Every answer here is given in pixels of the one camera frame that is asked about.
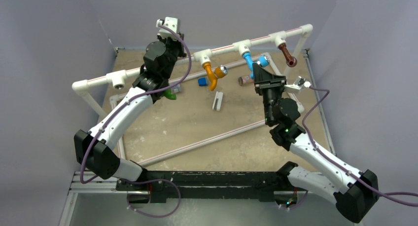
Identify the green faucet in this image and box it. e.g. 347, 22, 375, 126
163, 87, 181, 100

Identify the brown faucet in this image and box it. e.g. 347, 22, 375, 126
278, 43, 297, 68

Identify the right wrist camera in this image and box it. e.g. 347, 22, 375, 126
284, 76, 312, 94

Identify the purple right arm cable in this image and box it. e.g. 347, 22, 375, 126
301, 84, 418, 208

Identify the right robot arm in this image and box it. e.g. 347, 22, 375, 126
252, 63, 379, 224

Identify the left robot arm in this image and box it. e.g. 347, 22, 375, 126
74, 33, 190, 191

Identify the pink patterned spray can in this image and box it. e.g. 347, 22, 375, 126
238, 75, 253, 86

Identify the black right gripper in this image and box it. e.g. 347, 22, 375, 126
248, 65, 283, 125

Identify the white clip sealer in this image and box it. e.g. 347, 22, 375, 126
212, 91, 223, 111

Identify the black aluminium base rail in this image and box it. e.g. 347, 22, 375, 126
67, 170, 355, 206

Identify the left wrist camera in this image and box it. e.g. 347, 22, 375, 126
156, 17, 180, 36

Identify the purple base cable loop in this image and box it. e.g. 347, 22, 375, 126
126, 179, 182, 219

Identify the blue grey small block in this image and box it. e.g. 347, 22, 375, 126
198, 77, 209, 87

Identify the white PVC pipe frame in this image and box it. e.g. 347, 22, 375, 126
72, 24, 313, 159

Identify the orange faucet chrome knob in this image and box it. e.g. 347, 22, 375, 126
202, 62, 228, 91

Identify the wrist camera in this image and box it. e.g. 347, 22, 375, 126
284, 76, 312, 94
156, 17, 180, 36

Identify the blue faucet chrome knob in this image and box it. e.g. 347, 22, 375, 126
242, 52, 270, 79

